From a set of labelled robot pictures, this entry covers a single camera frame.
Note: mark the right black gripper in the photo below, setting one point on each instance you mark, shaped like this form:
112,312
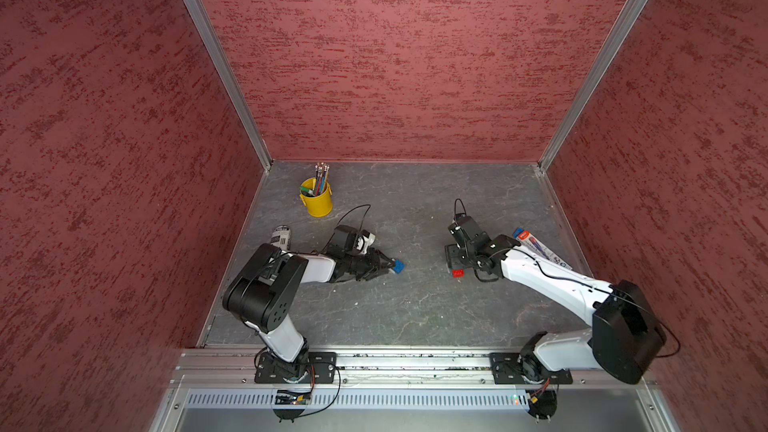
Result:
451,255

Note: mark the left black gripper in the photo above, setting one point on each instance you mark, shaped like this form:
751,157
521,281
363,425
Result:
374,264

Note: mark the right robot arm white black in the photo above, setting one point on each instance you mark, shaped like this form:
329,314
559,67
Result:
622,336

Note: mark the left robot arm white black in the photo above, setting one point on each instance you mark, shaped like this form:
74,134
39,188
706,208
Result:
261,295

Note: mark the yellow pencil cup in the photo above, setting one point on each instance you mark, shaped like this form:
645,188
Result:
317,206

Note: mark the coloured pencils in cup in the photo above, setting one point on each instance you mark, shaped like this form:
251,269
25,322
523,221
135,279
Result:
321,173

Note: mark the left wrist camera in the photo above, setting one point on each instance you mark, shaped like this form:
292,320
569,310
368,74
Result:
352,241

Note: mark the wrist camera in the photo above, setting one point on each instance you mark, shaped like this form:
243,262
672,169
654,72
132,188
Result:
352,241
466,232

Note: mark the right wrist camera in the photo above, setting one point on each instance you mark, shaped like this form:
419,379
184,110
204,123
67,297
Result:
466,232

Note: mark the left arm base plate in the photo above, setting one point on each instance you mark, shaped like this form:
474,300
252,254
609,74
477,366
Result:
321,367

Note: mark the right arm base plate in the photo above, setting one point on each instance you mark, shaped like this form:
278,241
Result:
525,369

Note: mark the aluminium front rail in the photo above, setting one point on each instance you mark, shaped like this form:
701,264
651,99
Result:
391,367

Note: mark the perforated cable duct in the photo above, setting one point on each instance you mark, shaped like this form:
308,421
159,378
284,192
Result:
349,399

